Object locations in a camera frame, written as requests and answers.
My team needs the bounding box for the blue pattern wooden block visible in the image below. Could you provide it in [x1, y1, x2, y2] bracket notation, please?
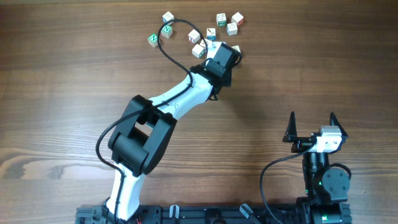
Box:
[162, 11, 175, 26]

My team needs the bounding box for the red pattern tilted block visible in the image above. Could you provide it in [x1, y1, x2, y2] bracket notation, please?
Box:
[200, 39, 213, 50]

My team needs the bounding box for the red sided corner block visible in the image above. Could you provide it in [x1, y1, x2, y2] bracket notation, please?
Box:
[231, 12, 244, 27]

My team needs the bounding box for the green n block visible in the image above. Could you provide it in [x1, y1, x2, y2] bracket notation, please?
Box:
[160, 25, 173, 39]
[147, 34, 158, 48]

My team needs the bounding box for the blue brush picture block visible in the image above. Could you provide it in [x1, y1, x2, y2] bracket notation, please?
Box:
[206, 27, 216, 40]

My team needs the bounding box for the lower green N block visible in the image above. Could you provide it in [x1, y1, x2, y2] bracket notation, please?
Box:
[147, 34, 158, 48]

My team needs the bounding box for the right black camera cable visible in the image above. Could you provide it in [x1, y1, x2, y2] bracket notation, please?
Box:
[259, 141, 317, 224]

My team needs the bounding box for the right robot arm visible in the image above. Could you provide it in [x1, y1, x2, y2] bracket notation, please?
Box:
[282, 112, 353, 224]

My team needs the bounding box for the yellow sided picture block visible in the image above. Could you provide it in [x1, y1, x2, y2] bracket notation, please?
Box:
[232, 45, 241, 53]

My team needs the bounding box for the white red-sided block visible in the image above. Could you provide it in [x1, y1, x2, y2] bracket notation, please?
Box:
[188, 29, 200, 44]

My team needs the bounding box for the teal sided wooden block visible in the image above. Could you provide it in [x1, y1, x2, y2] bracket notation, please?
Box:
[192, 44, 205, 58]

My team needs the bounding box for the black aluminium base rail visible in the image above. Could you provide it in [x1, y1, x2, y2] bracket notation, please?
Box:
[75, 203, 353, 224]

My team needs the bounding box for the green Z wooden block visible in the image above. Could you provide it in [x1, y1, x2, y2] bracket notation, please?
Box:
[216, 13, 227, 27]

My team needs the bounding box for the black camera cable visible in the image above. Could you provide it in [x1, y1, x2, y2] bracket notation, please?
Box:
[95, 18, 200, 224]
[259, 141, 317, 224]

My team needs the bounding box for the upper green N block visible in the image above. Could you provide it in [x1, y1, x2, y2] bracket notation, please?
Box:
[160, 25, 173, 39]

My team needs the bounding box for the left black camera cable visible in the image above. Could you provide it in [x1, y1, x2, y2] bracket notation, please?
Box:
[95, 18, 200, 224]

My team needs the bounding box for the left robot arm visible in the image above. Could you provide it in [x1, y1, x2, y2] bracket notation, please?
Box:
[103, 42, 243, 223]

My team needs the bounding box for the blue sided picture block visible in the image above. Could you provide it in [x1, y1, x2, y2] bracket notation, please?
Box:
[226, 22, 238, 35]

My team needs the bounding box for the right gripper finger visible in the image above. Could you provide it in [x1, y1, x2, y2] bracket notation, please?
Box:
[282, 111, 298, 142]
[330, 112, 348, 139]

